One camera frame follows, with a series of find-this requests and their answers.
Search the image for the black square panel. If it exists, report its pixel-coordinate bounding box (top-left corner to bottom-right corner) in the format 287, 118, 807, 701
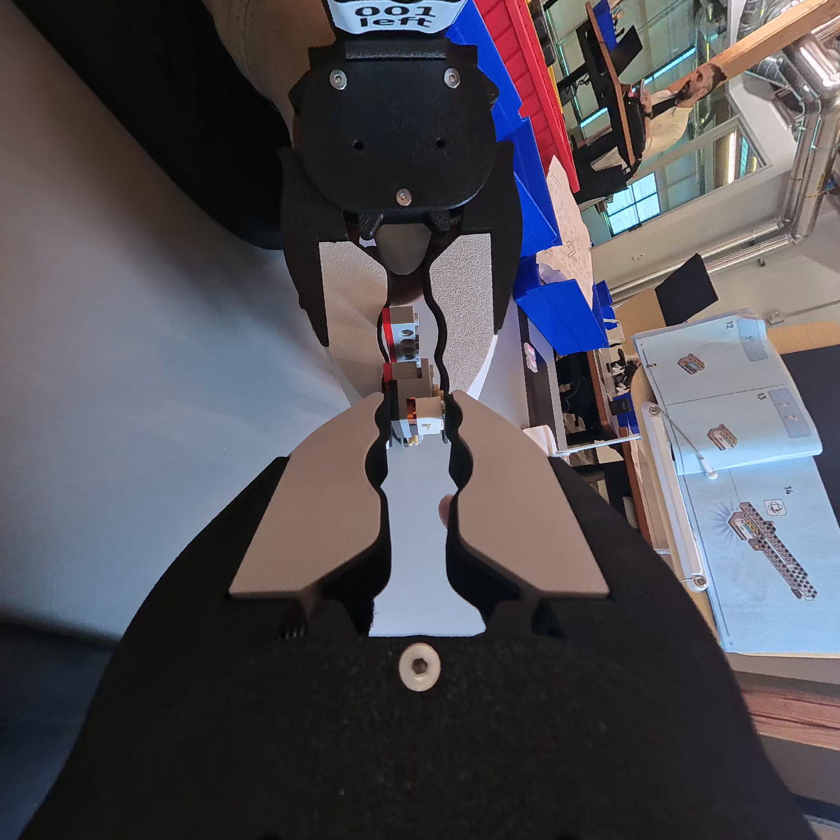
655, 252, 721, 328

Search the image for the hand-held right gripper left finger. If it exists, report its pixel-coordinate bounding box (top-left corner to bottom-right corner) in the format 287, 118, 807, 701
227, 392, 389, 599

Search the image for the person's left forearm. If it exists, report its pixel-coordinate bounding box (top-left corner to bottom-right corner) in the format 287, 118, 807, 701
197, 0, 342, 132

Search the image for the silver ventilation pipe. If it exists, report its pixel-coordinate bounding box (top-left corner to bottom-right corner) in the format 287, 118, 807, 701
587, 29, 840, 303

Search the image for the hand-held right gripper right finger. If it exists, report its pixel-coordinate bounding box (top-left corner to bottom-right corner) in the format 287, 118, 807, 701
448, 392, 613, 601

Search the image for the window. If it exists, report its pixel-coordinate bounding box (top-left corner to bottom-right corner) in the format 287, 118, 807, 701
600, 172, 660, 238

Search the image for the black standing desk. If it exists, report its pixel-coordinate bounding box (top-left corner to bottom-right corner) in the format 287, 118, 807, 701
554, 0, 651, 211

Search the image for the wooden ceiling beam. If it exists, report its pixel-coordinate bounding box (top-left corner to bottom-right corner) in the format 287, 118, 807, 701
630, 0, 840, 89

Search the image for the red plastic bin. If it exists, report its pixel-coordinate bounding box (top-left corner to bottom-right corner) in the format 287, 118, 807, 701
472, 0, 580, 193

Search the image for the instruction booklet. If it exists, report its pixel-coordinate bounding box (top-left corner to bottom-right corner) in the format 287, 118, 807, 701
633, 308, 824, 657

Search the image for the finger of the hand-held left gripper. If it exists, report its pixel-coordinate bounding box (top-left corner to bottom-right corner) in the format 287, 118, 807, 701
425, 231, 504, 397
318, 239, 391, 399

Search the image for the white printed paper bag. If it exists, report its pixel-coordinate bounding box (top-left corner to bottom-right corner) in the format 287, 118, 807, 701
535, 154, 595, 286

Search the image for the white book stand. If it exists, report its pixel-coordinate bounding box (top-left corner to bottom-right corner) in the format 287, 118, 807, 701
525, 289, 840, 680

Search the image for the grey lego beam frame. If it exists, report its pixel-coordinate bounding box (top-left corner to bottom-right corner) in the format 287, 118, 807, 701
379, 305, 437, 383

